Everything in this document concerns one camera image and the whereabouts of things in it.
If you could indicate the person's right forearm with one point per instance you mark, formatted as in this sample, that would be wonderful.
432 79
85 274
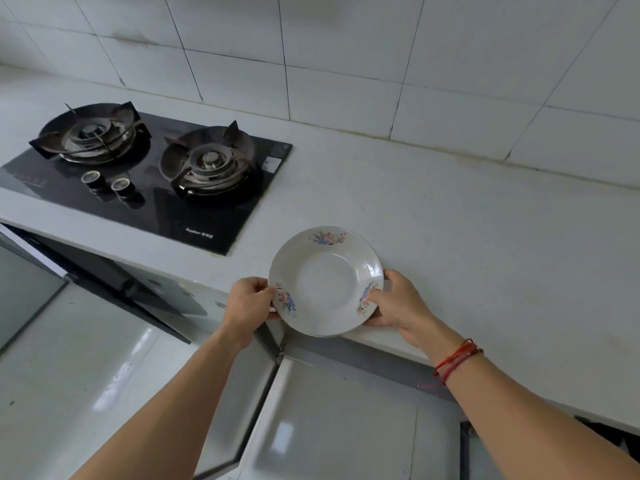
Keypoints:
525 419

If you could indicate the white plate blue orange flowers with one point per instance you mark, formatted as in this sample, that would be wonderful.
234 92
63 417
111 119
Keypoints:
325 284

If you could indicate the person's right hand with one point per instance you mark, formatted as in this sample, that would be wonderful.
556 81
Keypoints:
405 309

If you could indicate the black stove knob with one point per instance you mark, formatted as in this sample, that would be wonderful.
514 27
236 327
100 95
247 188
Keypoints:
122 186
93 179

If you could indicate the black-edged ajar door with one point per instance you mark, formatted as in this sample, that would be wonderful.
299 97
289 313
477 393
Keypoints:
100 279

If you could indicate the white speckled countertop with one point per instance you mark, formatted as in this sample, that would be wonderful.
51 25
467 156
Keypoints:
450 244

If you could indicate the black glass gas stove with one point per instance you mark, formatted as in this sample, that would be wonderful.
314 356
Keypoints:
200 219

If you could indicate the black burner grate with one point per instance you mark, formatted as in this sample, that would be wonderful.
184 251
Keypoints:
90 134
210 162

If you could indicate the person's left hand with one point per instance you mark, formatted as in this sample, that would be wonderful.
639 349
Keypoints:
247 309

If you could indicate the person's left forearm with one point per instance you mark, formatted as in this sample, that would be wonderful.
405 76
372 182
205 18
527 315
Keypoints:
165 424

